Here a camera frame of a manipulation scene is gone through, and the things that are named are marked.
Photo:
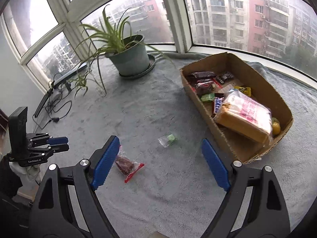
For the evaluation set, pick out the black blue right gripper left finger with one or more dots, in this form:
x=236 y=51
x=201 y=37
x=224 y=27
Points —
x=52 y=213

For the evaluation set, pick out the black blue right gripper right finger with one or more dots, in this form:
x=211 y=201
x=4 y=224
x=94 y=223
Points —
x=267 y=214

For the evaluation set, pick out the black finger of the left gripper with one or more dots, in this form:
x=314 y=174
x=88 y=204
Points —
x=53 y=149

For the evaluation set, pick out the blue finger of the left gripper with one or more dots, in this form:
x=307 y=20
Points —
x=57 y=141

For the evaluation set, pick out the red bag dried meat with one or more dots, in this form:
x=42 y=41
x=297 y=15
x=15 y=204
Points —
x=126 y=166

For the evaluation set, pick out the yellow green lemon candy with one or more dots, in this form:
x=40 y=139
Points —
x=276 y=128

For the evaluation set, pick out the packaged toast bread loaf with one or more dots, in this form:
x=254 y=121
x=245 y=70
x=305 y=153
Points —
x=247 y=117

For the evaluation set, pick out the clear bag green candy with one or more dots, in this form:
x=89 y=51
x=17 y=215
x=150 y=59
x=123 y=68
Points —
x=167 y=140

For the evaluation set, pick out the Snickers bar brown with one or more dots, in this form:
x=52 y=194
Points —
x=217 y=103

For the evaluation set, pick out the black white candy wrapper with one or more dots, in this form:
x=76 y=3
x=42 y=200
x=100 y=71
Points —
x=225 y=77

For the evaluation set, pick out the black power strip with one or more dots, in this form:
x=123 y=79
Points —
x=43 y=102

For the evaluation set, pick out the brown cardboard box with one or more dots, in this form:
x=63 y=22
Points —
x=239 y=140

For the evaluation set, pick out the green plant pot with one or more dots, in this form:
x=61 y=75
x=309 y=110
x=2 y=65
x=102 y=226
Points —
x=132 y=61

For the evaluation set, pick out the spider plant leaves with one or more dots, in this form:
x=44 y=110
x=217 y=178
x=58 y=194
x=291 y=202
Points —
x=111 y=38

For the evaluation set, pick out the green pot saucer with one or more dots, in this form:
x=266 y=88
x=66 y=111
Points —
x=148 y=70

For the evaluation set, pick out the red snack in box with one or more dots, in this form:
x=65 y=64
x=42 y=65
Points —
x=206 y=86

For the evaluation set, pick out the white window frame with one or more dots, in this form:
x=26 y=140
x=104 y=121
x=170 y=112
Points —
x=280 y=34

